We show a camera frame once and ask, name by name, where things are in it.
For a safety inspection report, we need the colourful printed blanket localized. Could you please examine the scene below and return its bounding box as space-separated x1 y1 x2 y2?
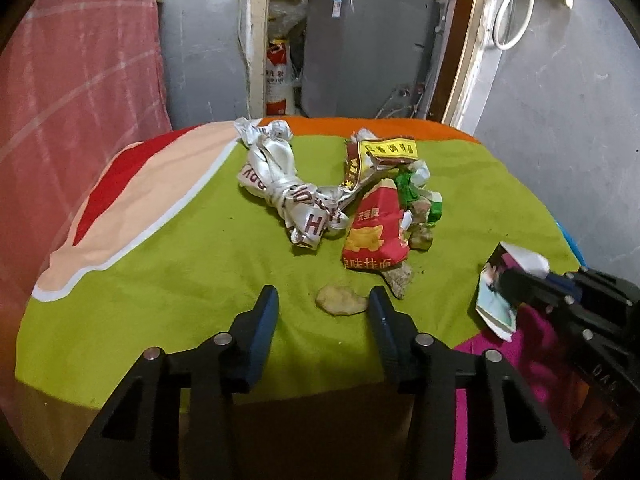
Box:
15 117 586 480

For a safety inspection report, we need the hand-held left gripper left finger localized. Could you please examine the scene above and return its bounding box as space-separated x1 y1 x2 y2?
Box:
61 285 280 480

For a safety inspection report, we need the wooden door frame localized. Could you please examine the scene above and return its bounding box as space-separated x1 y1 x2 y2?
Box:
247 0 496 126

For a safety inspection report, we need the grey-brown bark piece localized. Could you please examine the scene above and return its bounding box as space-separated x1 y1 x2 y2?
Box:
382 260 413 301

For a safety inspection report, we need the small brown peel piece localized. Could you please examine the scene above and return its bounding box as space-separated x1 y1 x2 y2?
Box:
409 225 434 251

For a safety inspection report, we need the white and red sack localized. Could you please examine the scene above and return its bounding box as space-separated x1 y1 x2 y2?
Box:
265 39 293 116

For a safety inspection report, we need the red noodle packet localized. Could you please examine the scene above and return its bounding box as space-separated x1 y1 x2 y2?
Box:
341 179 408 272

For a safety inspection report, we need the white cord loop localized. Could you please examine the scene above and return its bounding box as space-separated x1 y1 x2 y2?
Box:
492 0 538 51

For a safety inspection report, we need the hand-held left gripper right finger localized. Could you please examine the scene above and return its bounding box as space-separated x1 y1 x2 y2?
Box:
367 285 583 480

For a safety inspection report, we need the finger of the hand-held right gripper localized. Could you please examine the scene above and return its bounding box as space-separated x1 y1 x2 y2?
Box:
498 269 591 341
547 269 640 306

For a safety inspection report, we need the crumpled green wrapper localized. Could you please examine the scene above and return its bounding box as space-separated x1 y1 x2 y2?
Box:
395 160 445 226

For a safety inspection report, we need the white printed paper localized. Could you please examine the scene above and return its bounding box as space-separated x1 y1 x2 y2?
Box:
475 241 551 343

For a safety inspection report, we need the crumpled silver foil wrapper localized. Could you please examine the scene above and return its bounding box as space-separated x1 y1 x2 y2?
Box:
235 117 351 251

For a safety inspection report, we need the pink checked cloth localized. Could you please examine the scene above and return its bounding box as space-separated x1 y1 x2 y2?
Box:
0 0 173 311

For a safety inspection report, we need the yellow and red wrapper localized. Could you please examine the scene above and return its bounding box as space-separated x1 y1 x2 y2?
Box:
340 129 418 196

